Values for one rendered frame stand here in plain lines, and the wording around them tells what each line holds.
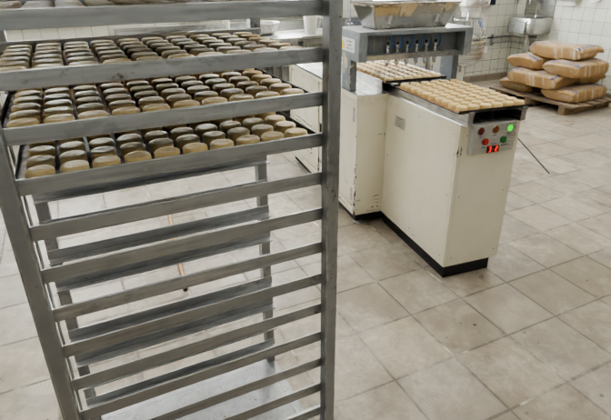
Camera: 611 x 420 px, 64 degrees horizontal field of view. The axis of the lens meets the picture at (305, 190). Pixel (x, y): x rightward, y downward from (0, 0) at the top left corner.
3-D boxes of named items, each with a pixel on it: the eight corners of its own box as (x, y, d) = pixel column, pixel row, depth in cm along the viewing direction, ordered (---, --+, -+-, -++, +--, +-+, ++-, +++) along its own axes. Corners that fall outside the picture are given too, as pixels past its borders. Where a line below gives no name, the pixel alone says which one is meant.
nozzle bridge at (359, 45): (335, 84, 300) (335, 26, 286) (435, 75, 322) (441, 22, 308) (356, 95, 272) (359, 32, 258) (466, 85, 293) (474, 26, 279)
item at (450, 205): (378, 222, 313) (386, 83, 276) (425, 214, 323) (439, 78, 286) (440, 282, 252) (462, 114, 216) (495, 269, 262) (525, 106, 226)
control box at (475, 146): (465, 153, 226) (469, 124, 220) (507, 147, 233) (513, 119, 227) (470, 155, 222) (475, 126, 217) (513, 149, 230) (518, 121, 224)
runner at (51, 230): (326, 177, 113) (326, 165, 112) (333, 181, 111) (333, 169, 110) (15, 238, 88) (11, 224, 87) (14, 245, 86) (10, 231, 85)
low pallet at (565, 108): (487, 95, 628) (488, 86, 624) (530, 88, 662) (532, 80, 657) (571, 117, 531) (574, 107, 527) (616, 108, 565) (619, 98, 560)
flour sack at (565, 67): (574, 80, 524) (576, 65, 517) (539, 74, 557) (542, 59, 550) (611, 74, 557) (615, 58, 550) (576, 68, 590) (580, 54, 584)
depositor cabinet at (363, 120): (291, 160, 417) (289, 60, 382) (366, 151, 438) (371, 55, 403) (353, 227, 306) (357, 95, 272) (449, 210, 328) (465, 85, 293)
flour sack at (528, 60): (531, 72, 572) (534, 56, 565) (504, 65, 607) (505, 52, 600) (573, 66, 600) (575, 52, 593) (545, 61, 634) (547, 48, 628)
